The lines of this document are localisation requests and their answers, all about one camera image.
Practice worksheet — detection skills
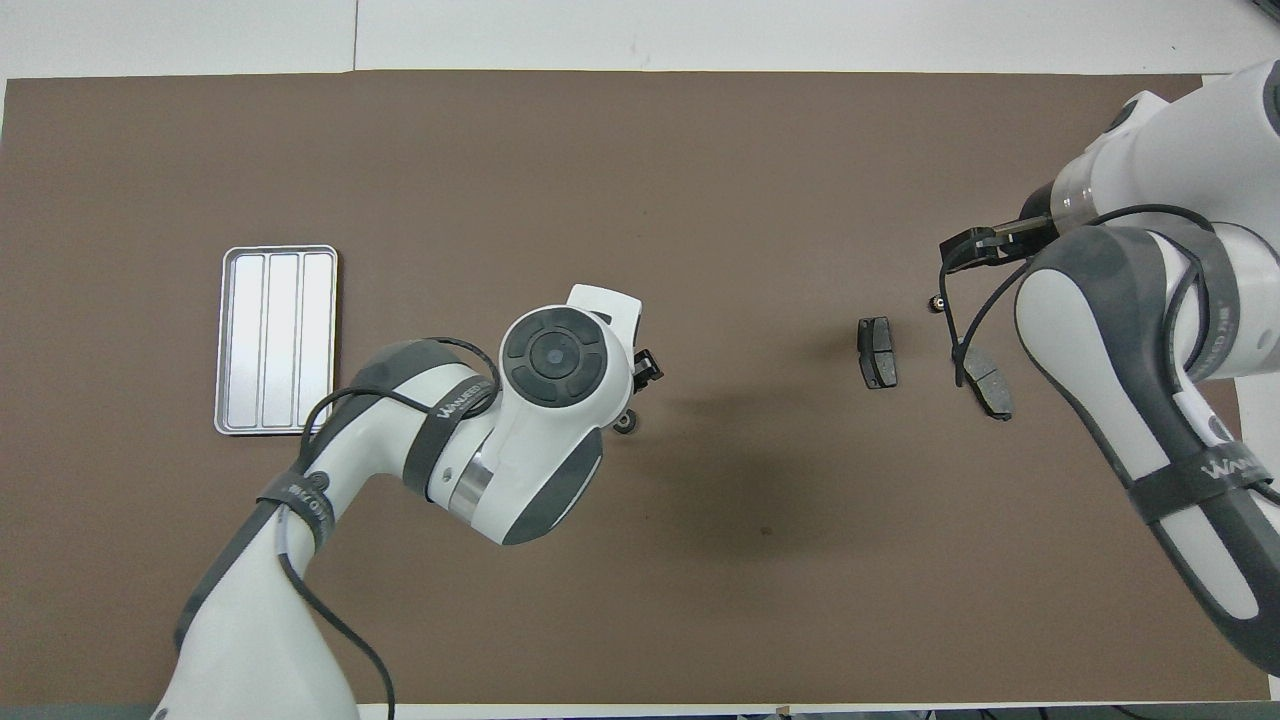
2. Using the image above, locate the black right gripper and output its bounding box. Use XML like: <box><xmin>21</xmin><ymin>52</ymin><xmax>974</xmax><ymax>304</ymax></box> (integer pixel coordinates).
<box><xmin>940</xmin><ymin>213</ymin><xmax>1056</xmax><ymax>273</ymax></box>

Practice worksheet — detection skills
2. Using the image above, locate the silver metal tray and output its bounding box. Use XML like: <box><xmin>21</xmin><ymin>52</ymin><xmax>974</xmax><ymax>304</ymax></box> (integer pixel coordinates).
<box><xmin>214</xmin><ymin>245</ymin><xmax>339</xmax><ymax>436</ymax></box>

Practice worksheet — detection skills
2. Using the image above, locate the curved grey brake pad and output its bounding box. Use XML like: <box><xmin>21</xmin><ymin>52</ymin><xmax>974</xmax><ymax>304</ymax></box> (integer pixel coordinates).
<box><xmin>952</xmin><ymin>340</ymin><xmax>1013</xmax><ymax>421</ymax></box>

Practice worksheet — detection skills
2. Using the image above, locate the rectangular grey brake pad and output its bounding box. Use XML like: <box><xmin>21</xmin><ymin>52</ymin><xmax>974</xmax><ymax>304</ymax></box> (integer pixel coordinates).
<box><xmin>858</xmin><ymin>317</ymin><xmax>899</xmax><ymax>389</ymax></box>

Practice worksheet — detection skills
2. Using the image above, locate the brown table mat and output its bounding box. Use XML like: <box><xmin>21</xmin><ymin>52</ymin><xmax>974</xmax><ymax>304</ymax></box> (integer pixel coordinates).
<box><xmin>0</xmin><ymin>70</ymin><xmax>1271</xmax><ymax>706</ymax></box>

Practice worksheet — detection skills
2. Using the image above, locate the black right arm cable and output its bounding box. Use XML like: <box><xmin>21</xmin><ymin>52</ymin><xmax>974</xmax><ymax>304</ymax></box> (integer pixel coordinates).
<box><xmin>940</xmin><ymin>205</ymin><xmax>1216</xmax><ymax>388</ymax></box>

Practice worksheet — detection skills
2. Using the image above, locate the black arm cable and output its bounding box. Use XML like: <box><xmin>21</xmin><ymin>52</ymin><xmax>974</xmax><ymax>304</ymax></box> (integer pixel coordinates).
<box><xmin>280</xmin><ymin>335</ymin><xmax>501</xmax><ymax>720</ymax></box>
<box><xmin>940</xmin><ymin>205</ymin><xmax>1216</xmax><ymax>388</ymax></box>

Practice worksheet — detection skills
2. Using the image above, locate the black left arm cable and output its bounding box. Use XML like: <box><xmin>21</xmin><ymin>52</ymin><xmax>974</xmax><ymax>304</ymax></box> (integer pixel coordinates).
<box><xmin>280</xmin><ymin>335</ymin><xmax>501</xmax><ymax>720</ymax></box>

